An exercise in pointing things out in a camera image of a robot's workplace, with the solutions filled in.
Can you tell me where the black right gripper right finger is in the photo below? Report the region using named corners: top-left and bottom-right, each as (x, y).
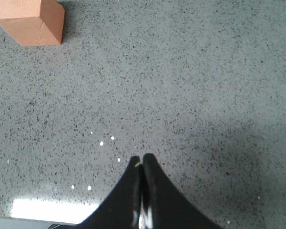
top-left (143, 153), bottom-right (220, 229)

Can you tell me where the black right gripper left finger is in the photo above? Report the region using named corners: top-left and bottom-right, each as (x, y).
top-left (76, 156), bottom-right (142, 229)

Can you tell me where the orange foam cube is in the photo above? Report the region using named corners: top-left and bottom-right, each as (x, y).
top-left (0, 0), bottom-right (65, 46)

